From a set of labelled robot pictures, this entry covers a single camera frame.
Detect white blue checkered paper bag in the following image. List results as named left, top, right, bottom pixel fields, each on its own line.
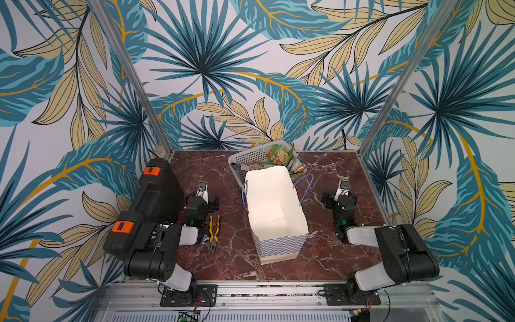
left=241, top=166, right=308, bottom=265

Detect grey plastic basket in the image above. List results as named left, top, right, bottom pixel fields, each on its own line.
left=228, top=140, right=304, bottom=188

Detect green orange soup packet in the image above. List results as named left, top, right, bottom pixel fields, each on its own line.
left=267, top=144, right=293, bottom=166

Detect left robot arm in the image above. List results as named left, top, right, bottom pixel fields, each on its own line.
left=123, top=195, right=220, bottom=292

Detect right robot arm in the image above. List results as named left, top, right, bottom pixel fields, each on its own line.
left=322, top=190, right=440, bottom=305

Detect yellow black pliers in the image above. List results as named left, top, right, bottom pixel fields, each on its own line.
left=209, top=215, right=221, bottom=255

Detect black tool case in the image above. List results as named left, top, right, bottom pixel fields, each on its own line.
left=103, top=158, right=185, bottom=260

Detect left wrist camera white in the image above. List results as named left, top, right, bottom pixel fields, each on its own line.
left=195, top=181, right=209, bottom=203

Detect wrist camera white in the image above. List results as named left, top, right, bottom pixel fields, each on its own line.
left=195, top=181, right=209, bottom=203
left=334, top=180, right=350, bottom=201

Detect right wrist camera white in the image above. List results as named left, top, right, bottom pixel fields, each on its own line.
left=334, top=180, right=350, bottom=201

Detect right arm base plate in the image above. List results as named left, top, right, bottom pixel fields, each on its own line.
left=320, top=283, right=381, bottom=307

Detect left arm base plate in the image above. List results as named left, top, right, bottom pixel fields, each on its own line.
left=160, top=284, right=218, bottom=307

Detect left aluminium corner post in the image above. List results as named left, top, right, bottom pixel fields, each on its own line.
left=89, top=0, right=174, bottom=160

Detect aluminium corner post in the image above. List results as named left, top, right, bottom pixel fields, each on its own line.
left=358, top=1, right=457, bottom=160
left=89, top=0, right=174, bottom=160

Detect aluminium front rail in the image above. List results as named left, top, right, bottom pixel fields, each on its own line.
left=99, top=280, right=439, bottom=311

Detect right aluminium corner post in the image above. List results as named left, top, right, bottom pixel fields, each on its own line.
left=358, top=1, right=457, bottom=160

